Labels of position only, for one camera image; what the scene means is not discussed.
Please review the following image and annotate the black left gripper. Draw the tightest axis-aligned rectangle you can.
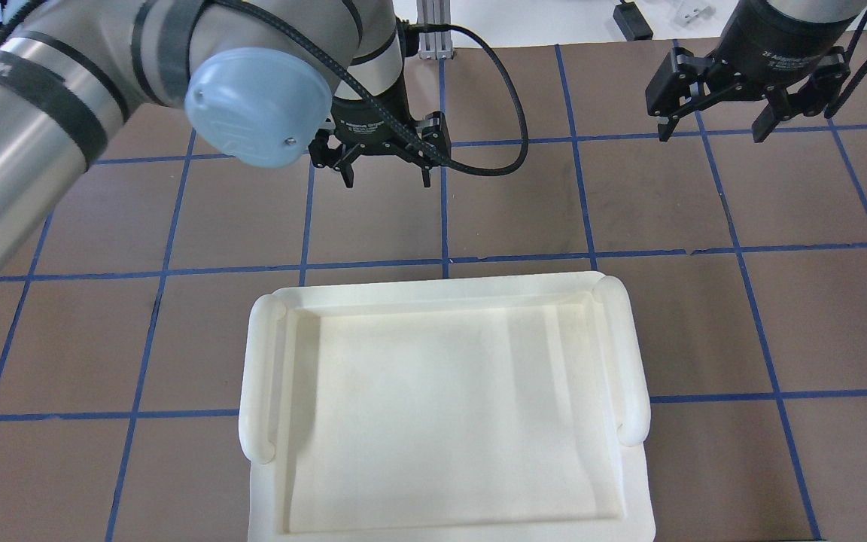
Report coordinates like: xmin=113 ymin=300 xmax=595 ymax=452
xmin=309 ymin=68 xmax=452 ymax=189

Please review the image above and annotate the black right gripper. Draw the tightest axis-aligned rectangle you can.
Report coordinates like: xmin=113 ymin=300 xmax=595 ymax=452
xmin=646 ymin=1 xmax=867 ymax=143

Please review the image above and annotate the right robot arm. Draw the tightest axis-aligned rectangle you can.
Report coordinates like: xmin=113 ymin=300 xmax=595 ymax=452
xmin=646 ymin=1 xmax=867 ymax=143

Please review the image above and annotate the black power adapter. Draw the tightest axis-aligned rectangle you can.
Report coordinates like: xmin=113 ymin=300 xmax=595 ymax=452
xmin=612 ymin=1 xmax=653 ymax=41

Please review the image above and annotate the white plastic tray cabinet top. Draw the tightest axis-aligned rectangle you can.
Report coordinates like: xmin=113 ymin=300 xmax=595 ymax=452
xmin=239 ymin=271 xmax=656 ymax=541

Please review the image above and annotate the aluminium frame post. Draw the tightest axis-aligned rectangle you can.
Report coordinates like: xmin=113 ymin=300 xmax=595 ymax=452
xmin=416 ymin=0 xmax=452 ymax=59

